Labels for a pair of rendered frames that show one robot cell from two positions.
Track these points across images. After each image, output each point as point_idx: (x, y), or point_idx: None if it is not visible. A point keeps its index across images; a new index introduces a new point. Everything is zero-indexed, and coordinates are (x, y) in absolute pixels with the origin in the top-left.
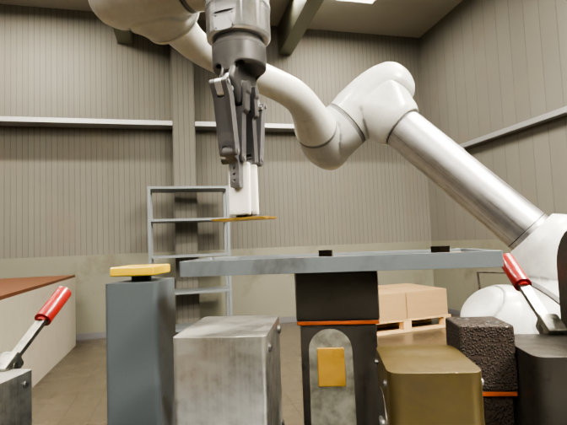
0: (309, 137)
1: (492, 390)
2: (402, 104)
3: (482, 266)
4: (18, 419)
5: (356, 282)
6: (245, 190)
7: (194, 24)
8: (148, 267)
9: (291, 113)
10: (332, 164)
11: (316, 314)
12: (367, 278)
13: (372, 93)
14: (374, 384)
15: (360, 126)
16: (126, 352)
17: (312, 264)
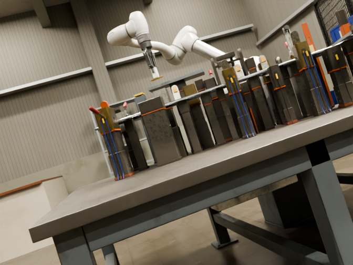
0: (167, 57)
1: (201, 89)
2: (192, 39)
3: (200, 72)
4: None
5: (180, 82)
6: (155, 72)
7: (132, 39)
8: (141, 92)
9: (160, 51)
10: (177, 62)
11: None
12: (182, 81)
13: (183, 38)
14: None
15: (182, 49)
16: None
17: (171, 81)
